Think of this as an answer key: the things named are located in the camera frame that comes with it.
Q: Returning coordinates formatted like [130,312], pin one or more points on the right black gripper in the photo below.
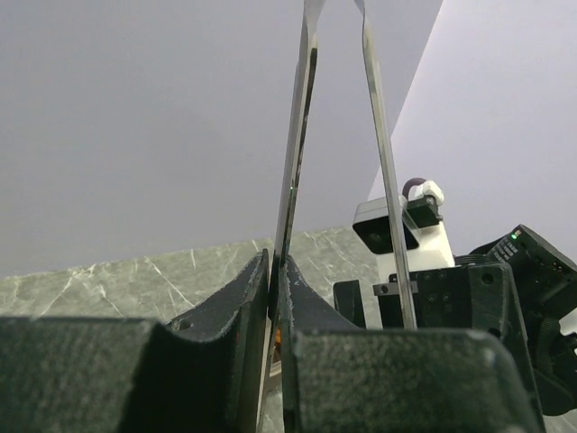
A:
[475,296]

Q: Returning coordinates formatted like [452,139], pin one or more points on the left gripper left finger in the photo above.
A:
[200,372]

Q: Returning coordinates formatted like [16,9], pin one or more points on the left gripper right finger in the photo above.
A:
[337,377]

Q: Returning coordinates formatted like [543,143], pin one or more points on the metal food tongs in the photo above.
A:
[339,159]

